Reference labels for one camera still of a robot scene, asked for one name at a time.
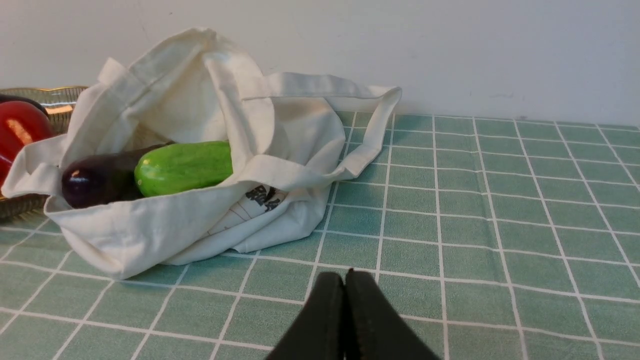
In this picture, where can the dark purple eggplant in bag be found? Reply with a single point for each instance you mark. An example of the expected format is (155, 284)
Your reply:
(103, 179)

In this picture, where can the green cucumber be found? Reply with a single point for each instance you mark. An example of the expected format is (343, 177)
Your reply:
(183, 167)

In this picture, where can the red bell pepper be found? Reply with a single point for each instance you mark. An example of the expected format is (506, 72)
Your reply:
(21, 124)

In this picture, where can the green checkered tablecloth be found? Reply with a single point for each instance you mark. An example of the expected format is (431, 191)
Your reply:
(494, 239)

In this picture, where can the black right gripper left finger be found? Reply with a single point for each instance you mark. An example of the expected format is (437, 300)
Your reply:
(315, 334)

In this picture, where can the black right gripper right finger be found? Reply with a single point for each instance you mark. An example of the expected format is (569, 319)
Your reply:
(374, 330)

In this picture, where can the gold-rimmed glass plate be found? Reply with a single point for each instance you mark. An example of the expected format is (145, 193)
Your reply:
(59, 104)

